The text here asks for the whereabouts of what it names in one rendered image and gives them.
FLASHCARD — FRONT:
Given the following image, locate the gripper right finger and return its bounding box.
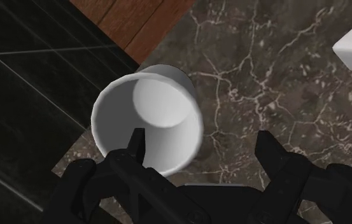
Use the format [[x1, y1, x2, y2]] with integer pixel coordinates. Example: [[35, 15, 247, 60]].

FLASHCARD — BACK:
[[246, 130, 352, 224]]

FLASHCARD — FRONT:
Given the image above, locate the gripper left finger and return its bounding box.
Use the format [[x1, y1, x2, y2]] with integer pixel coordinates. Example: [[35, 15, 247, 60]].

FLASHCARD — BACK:
[[43, 127, 211, 224]]

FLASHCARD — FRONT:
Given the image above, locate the brown wooden cabinet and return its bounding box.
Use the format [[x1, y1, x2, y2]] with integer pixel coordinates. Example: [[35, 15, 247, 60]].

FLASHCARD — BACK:
[[69, 0, 197, 66]]

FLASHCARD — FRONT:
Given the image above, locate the white cup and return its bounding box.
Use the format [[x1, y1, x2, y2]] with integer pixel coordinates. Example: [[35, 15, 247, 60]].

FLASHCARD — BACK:
[[90, 64, 204, 178]]

